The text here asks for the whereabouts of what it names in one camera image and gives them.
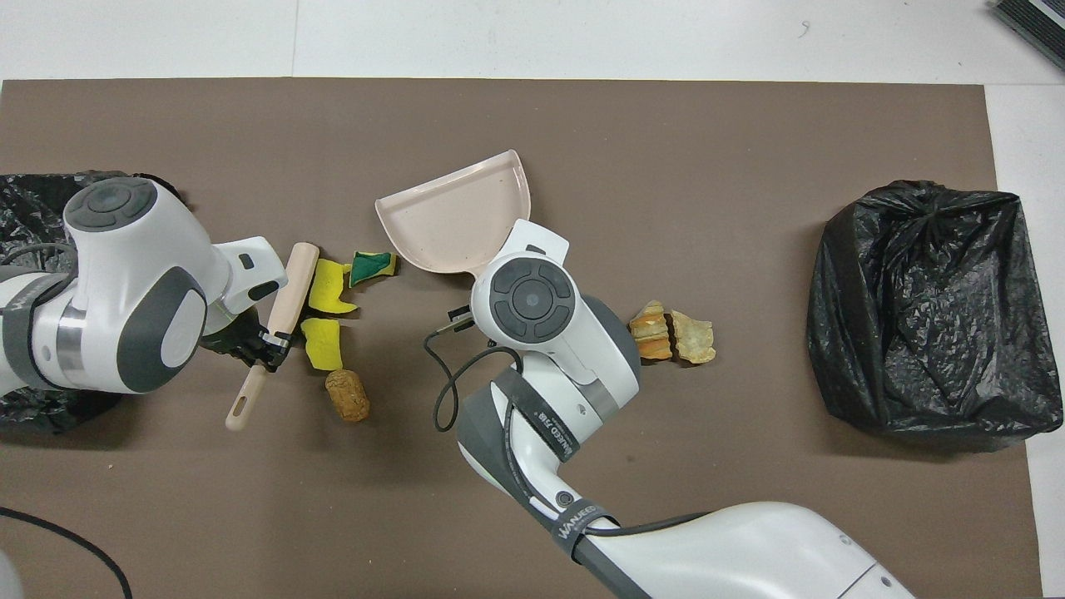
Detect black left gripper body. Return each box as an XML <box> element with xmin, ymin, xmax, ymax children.
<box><xmin>200</xmin><ymin>305</ymin><xmax>269</xmax><ymax>369</ymax></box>

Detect small yellow sponge piece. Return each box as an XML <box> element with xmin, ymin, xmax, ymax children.
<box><xmin>300</xmin><ymin>317</ymin><xmax>344</xmax><ymax>372</ymax></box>

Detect beige hand brush black bristles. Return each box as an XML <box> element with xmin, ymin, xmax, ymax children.
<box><xmin>225</xmin><ymin>242</ymin><xmax>320</xmax><ymax>433</ymax></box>

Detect large yellow sponge piece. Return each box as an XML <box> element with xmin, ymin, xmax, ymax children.
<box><xmin>306</xmin><ymin>258</ymin><xmax>360</xmax><ymax>319</ymax></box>

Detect brown cork-like nugget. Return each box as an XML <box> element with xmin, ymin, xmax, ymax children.
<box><xmin>324</xmin><ymin>369</ymin><xmax>371</xmax><ymax>423</ymax></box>

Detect green and yellow sponge piece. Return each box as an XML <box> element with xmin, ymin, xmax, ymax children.
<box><xmin>347</xmin><ymin>250</ymin><xmax>399</xmax><ymax>289</ymax></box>

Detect beige plastic dustpan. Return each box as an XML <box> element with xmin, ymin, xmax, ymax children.
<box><xmin>374</xmin><ymin>149</ymin><xmax>533</xmax><ymax>277</ymax></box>

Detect large striped croissant piece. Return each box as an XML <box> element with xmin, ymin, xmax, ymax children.
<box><xmin>628</xmin><ymin>300</ymin><xmax>674</xmax><ymax>362</ymax></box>

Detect pale bread piece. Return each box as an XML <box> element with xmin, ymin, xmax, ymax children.
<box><xmin>671</xmin><ymin>309</ymin><xmax>717</xmax><ymax>366</ymax></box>

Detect pink bin with black bag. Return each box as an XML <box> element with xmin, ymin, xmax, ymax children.
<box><xmin>0</xmin><ymin>171</ymin><xmax>188</xmax><ymax>435</ymax></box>

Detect brown table mat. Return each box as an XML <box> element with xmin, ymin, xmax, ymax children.
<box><xmin>0</xmin><ymin>77</ymin><xmax>1045</xmax><ymax>599</ymax></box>

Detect dark ribbed grey device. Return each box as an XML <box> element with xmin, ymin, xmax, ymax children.
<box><xmin>990</xmin><ymin>0</ymin><xmax>1065</xmax><ymax>72</ymax></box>

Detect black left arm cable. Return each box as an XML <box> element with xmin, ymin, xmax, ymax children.
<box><xmin>0</xmin><ymin>506</ymin><xmax>134</xmax><ymax>599</ymax></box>

